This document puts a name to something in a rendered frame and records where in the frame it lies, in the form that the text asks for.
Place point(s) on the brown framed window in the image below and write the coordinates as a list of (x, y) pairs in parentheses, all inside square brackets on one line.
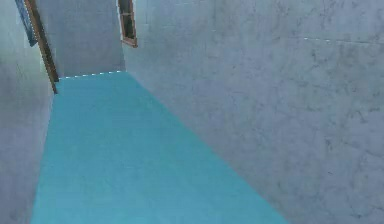
[(127, 22)]

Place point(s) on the brown framed room door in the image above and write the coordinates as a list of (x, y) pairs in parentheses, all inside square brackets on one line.
[(42, 45)]

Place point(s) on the blue framed wall picture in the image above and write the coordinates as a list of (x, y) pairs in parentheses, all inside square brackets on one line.
[(27, 20)]

